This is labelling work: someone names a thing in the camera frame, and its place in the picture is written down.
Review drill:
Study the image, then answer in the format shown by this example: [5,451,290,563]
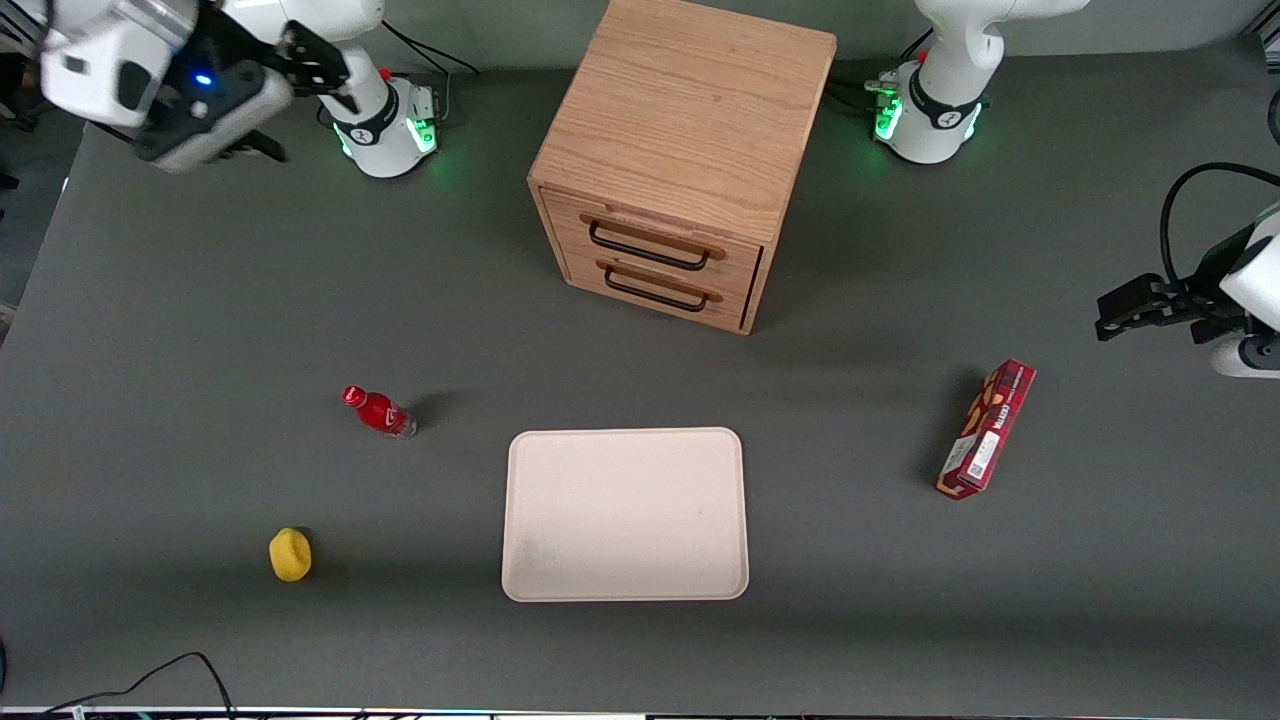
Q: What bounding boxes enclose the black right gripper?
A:
[158,10,358,164]

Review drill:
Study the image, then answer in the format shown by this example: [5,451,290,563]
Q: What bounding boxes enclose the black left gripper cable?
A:
[1159,162,1280,287]

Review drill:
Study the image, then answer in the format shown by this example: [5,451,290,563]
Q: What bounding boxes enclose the red cookie box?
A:
[936,359,1037,501]

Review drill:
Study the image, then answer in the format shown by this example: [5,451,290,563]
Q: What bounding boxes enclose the black right arm base cables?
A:
[380,20,481,129]

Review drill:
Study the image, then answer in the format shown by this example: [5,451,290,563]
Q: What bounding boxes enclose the black arm base cables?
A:
[380,20,481,129]
[826,28,936,113]

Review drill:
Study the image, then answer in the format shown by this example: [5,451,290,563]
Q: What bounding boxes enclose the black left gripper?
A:
[1095,225,1257,345]

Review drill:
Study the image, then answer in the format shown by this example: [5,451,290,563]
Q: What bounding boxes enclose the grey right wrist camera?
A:
[133,62,294,177]

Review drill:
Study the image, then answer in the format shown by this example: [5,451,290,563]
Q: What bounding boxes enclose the white rectangular tray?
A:
[501,427,750,603]

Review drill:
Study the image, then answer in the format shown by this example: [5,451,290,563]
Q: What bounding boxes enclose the black cable at table edge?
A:
[30,652,237,720]

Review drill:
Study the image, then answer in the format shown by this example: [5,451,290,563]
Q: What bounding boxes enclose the red plastic bottle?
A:
[342,385,418,439]

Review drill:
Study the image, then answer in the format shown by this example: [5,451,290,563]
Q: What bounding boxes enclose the wooden drawer cabinet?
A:
[527,0,838,336]

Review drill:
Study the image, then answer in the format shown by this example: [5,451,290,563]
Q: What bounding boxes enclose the black metal drawer handle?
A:
[603,262,711,313]
[588,220,713,272]

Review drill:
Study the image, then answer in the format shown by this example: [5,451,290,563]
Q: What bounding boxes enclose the yellow lemon toy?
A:
[269,527,313,583]

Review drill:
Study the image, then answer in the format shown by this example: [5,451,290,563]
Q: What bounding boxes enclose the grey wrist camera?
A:
[133,62,294,177]
[1212,335,1280,379]

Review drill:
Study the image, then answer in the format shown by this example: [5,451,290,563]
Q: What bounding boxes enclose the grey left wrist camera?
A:
[1212,335,1280,379]

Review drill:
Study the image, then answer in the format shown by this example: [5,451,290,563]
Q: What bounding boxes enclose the black left arm base cables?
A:
[826,28,936,113]

